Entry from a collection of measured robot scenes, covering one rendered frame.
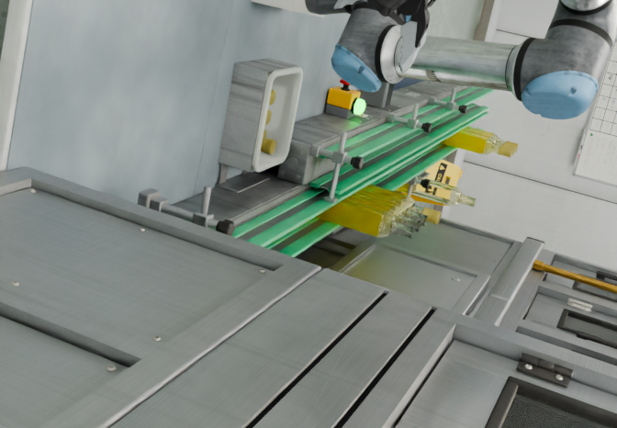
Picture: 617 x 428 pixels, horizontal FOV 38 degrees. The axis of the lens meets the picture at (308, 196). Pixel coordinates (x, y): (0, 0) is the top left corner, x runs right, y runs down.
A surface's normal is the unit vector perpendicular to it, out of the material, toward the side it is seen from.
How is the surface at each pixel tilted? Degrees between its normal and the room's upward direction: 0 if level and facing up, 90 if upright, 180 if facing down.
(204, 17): 0
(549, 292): 90
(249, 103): 90
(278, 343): 90
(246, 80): 90
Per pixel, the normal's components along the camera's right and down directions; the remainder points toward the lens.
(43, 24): 0.90, 0.28
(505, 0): -0.39, 0.21
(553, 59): -0.46, -0.43
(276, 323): 0.18, -0.94
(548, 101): -0.29, 0.90
